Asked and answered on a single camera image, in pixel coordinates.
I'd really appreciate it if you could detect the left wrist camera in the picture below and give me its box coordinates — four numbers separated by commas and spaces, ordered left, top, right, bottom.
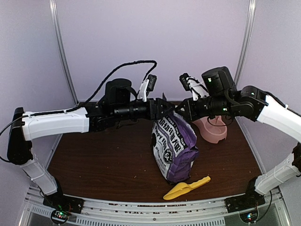
137, 74, 157, 102

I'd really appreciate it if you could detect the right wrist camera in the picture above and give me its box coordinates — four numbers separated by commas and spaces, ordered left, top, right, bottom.
179, 73, 208, 101

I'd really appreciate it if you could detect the right circuit board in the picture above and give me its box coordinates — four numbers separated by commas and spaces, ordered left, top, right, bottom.
239, 209, 259, 224

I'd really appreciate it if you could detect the left aluminium corner post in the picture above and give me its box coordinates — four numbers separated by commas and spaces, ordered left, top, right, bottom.
49, 0, 79, 105

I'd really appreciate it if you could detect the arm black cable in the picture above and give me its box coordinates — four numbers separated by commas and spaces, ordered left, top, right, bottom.
0, 60, 158, 163
255, 186, 275, 222

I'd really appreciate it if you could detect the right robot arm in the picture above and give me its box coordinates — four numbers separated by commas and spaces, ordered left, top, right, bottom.
175, 66, 301, 208

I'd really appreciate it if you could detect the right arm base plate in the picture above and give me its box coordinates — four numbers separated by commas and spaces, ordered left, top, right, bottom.
224, 194, 265, 213

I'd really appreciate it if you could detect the aluminium corner post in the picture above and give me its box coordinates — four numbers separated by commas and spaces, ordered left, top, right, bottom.
234, 0, 256, 83
49, 0, 79, 105

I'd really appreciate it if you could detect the yellow plastic scoop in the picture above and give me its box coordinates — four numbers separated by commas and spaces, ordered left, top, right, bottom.
163, 176, 211, 201

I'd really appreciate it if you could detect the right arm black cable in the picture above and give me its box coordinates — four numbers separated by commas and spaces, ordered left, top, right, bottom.
255, 186, 275, 222

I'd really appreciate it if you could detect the purple pet food bag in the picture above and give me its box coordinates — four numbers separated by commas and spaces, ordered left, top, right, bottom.
151, 111, 199, 184

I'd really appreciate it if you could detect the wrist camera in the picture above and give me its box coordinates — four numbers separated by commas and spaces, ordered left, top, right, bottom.
179, 73, 208, 101
137, 74, 157, 102

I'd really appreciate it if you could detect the right aluminium corner post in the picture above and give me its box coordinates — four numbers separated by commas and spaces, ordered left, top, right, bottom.
234, 0, 256, 83

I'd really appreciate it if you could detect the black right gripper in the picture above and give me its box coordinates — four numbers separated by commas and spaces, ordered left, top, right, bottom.
175, 96, 233, 123

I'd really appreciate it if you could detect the front aluminium rail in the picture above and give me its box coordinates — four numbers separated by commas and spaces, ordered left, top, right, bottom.
23, 183, 290, 226

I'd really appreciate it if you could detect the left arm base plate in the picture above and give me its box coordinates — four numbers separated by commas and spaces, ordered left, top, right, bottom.
43, 194, 84, 214

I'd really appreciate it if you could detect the left circuit board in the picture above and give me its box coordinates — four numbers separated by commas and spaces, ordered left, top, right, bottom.
50, 210, 70, 224

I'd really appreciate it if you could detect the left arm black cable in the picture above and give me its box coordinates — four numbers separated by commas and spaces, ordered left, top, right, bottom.
0, 60, 158, 163

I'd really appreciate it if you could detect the circuit board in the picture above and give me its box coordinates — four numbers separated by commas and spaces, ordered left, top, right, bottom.
50, 210, 70, 224
239, 209, 259, 224

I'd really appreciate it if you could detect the pink double pet feeder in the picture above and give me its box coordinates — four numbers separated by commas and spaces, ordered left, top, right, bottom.
192, 116, 228, 144

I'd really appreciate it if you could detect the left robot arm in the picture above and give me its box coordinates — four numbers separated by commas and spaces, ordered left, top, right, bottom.
7, 79, 175, 209

